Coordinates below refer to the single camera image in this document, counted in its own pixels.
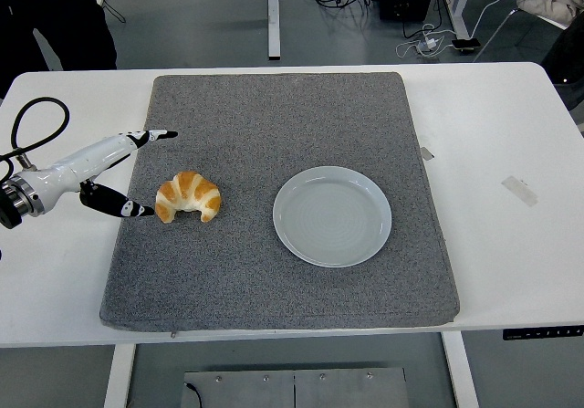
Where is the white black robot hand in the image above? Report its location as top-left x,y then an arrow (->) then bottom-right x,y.
27,129 -> 179,219

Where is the golden croissant bread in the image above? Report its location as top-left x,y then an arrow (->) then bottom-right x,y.
154,171 -> 223,225

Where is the round pale grey plate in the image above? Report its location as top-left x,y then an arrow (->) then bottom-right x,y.
272,165 -> 393,268

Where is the grey metal plate with screws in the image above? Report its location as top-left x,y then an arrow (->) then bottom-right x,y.
181,367 -> 410,408

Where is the person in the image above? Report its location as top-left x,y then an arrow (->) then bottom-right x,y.
0,0 -> 118,101

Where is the grey felt mat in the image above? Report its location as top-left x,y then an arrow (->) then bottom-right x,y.
99,71 -> 461,334

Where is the white table leg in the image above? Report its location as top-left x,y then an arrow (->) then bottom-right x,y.
441,330 -> 480,408
103,343 -> 137,408

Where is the white slim desk leg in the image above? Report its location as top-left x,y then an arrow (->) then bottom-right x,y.
266,0 -> 282,60

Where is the black smartphone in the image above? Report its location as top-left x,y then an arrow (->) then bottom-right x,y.
451,37 -> 482,55

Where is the white background desk leg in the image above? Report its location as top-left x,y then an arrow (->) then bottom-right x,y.
437,0 -> 478,39

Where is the grey metal chair leg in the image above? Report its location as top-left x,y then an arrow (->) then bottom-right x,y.
472,8 -> 569,62

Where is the large grey tape piece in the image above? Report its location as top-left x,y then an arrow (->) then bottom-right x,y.
500,174 -> 538,207

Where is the black table control panel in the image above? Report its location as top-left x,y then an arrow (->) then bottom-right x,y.
502,324 -> 584,340

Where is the dark garment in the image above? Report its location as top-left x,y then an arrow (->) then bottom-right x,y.
540,13 -> 584,110

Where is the thin black cable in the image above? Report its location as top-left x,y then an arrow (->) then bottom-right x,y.
183,382 -> 202,408

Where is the white charger with cable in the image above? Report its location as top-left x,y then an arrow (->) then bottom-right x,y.
394,23 -> 457,58

